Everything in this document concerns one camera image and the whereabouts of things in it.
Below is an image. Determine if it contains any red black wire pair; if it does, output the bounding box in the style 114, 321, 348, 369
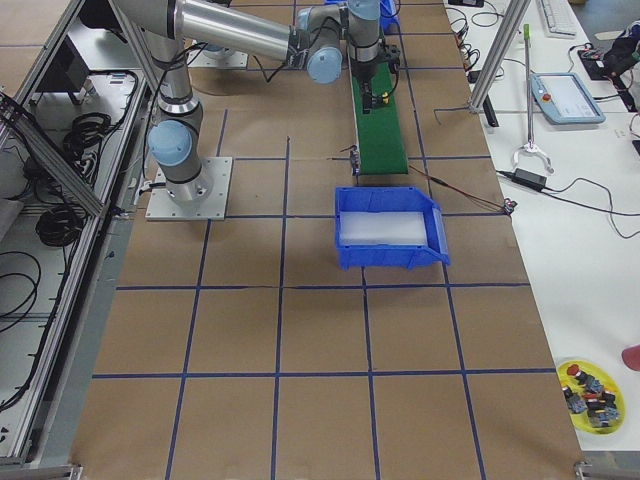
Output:
407, 164, 516, 215

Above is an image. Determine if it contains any white keyboard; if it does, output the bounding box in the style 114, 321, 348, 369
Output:
536, 0, 577, 39

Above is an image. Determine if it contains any teach pendant tablet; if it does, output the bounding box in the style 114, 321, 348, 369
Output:
531, 72, 606, 125

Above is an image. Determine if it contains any blue plastic bin right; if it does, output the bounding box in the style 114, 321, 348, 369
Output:
335, 187, 451, 269

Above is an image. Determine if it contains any aluminium profile post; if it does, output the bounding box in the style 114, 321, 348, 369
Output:
469, 0, 530, 126

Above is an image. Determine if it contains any black power adapter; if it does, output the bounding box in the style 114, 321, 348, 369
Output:
511, 168, 547, 192

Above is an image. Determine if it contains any green conveyor belt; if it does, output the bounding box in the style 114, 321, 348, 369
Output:
350, 64, 408, 176

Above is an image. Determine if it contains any yellow plate of buttons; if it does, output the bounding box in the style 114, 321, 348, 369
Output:
556, 359, 626, 435

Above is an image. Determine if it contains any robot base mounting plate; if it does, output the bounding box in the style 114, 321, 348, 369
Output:
146, 157, 233, 221

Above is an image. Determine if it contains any white foam pad right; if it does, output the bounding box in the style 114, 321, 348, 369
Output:
337, 212, 428, 246

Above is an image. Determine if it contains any blue plastic bin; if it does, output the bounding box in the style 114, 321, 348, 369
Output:
335, 187, 451, 269
317, 1, 398, 39

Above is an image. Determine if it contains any grabber reach tool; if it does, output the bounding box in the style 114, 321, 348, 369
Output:
512, 23, 554, 174

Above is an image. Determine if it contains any blue plastic bin left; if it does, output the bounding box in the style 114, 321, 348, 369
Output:
317, 1, 398, 39

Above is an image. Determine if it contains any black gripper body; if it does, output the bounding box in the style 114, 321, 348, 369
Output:
355, 62, 378, 98

